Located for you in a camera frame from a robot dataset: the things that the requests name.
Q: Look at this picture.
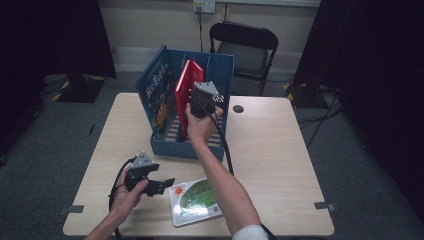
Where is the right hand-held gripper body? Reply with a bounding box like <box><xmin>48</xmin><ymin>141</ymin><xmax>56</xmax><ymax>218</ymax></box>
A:
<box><xmin>188</xmin><ymin>80</ymin><xmax>220</xmax><ymax>120</ymax></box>

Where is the black folding chair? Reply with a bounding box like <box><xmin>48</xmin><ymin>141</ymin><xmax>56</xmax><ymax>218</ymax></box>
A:
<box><xmin>209</xmin><ymin>20</ymin><xmax>279</xmax><ymax>98</ymax></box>

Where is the blue illustrated picture book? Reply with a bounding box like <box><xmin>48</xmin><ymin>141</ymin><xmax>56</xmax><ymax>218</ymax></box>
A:
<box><xmin>134</xmin><ymin>44</ymin><xmax>179</xmax><ymax>141</ymax></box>

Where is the person's left hand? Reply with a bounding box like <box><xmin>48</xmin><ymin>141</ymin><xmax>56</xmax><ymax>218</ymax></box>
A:
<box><xmin>109</xmin><ymin>167</ymin><xmax>150</xmax><ymax>224</ymax></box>

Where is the white green-leaf board book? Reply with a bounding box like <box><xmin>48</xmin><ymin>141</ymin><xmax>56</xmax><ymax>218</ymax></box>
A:
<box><xmin>167</xmin><ymin>177</ymin><xmax>224</xmax><ymax>228</ymax></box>

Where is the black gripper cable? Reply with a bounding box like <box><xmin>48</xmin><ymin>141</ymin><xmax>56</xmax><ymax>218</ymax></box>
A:
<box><xmin>108</xmin><ymin>155</ymin><xmax>138</xmax><ymax>240</ymax></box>
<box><xmin>196</xmin><ymin>96</ymin><xmax>278</xmax><ymax>240</ymax></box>

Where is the white wall socket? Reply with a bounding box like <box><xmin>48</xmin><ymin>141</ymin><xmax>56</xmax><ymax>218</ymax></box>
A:
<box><xmin>193</xmin><ymin>0</ymin><xmax>217</xmax><ymax>14</ymax></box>

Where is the white sleeve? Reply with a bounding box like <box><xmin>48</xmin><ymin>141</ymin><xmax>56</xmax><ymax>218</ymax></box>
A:
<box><xmin>231</xmin><ymin>224</ymin><xmax>269</xmax><ymax>240</ymax></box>

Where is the black curtain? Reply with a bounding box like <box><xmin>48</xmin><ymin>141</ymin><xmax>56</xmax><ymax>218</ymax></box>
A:
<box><xmin>0</xmin><ymin>0</ymin><xmax>118</xmax><ymax>158</ymax></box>
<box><xmin>293</xmin><ymin>0</ymin><xmax>424</xmax><ymax>221</ymax></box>

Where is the black wall power cable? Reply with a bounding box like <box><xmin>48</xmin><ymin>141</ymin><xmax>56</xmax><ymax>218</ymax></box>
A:
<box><xmin>197</xmin><ymin>6</ymin><xmax>204</xmax><ymax>52</ymax></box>

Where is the person's right hand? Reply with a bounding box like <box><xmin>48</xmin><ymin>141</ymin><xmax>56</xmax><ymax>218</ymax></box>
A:
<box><xmin>184</xmin><ymin>103</ymin><xmax>225</xmax><ymax>145</ymax></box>

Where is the black floor cable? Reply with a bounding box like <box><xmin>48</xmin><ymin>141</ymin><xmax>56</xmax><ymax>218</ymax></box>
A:
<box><xmin>296</xmin><ymin>96</ymin><xmax>344</xmax><ymax>151</ymax></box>

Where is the blue plastic file rack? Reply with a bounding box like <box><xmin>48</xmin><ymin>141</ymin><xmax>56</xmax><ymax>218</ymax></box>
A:
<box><xmin>149</xmin><ymin>45</ymin><xmax>236</xmax><ymax>163</ymax></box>

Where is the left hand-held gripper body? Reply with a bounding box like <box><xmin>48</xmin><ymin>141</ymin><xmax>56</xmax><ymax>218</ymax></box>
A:
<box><xmin>123</xmin><ymin>151</ymin><xmax>155</xmax><ymax>193</ymax></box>

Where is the black stand base yellow tape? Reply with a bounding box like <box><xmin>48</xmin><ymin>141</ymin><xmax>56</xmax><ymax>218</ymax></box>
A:
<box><xmin>51</xmin><ymin>73</ymin><xmax>106</xmax><ymax>104</ymax></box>
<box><xmin>283</xmin><ymin>81</ymin><xmax>323</xmax><ymax>109</ymax></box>

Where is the grey tape strip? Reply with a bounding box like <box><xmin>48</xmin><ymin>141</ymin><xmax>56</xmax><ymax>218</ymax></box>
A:
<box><xmin>313</xmin><ymin>201</ymin><xmax>337</xmax><ymax>213</ymax></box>
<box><xmin>58</xmin><ymin>204</ymin><xmax>85</xmax><ymax>216</ymax></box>

